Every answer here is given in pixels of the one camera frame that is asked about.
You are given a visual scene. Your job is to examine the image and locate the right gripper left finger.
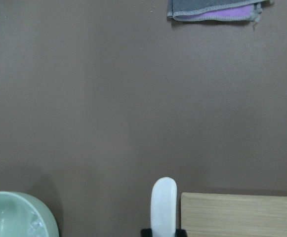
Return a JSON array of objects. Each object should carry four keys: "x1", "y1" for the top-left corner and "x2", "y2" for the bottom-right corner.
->
[{"x1": 140, "y1": 228, "x2": 153, "y2": 237}]

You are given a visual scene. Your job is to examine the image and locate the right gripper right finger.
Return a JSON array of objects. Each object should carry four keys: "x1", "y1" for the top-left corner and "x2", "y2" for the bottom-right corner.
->
[{"x1": 175, "y1": 229, "x2": 187, "y2": 237}]

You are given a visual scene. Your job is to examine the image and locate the white ceramic spoon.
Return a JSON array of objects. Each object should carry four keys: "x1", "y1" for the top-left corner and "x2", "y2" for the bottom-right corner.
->
[{"x1": 150, "y1": 177, "x2": 177, "y2": 237}]

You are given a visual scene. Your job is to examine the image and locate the single clear ice cube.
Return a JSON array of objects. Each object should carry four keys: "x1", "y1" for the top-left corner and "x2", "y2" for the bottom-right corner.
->
[{"x1": 27, "y1": 214, "x2": 47, "y2": 237}]

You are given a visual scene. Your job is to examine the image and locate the mint green bowl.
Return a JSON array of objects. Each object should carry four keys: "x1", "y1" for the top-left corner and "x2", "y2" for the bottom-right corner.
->
[{"x1": 0, "y1": 192, "x2": 60, "y2": 237}]

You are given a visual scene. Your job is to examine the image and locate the bamboo cutting board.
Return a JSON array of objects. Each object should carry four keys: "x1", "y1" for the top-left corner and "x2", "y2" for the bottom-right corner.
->
[{"x1": 181, "y1": 193, "x2": 287, "y2": 237}]

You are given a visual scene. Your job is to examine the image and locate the grey folded cloth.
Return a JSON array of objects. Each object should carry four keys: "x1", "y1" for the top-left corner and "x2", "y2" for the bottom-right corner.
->
[{"x1": 166, "y1": 0, "x2": 275, "y2": 26}]

